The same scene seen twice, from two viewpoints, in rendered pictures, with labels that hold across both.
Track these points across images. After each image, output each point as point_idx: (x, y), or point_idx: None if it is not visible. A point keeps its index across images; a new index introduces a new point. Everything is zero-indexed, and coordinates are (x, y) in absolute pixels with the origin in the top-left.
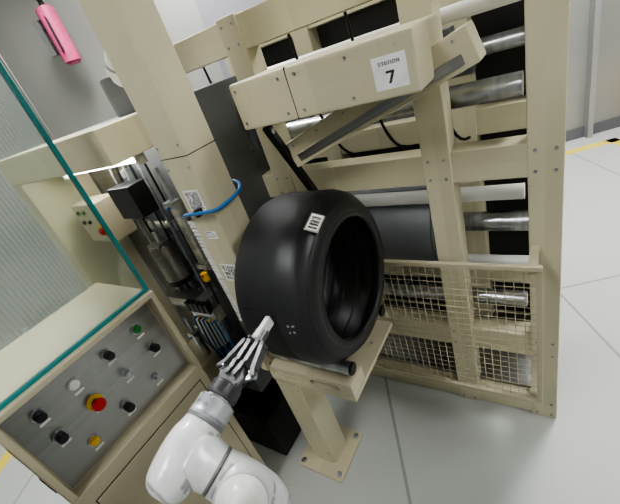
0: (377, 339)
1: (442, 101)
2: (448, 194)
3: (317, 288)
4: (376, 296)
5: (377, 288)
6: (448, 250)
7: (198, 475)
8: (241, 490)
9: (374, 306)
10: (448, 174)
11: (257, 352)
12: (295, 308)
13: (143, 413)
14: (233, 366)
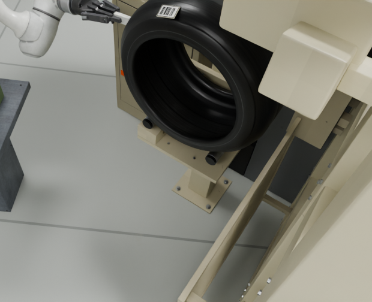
0: (196, 163)
1: (358, 133)
2: (302, 210)
3: (133, 41)
4: (203, 140)
5: (210, 140)
6: (279, 242)
7: (35, 0)
8: (18, 17)
9: (194, 138)
10: (312, 197)
11: (99, 14)
12: (123, 30)
13: None
14: (95, 5)
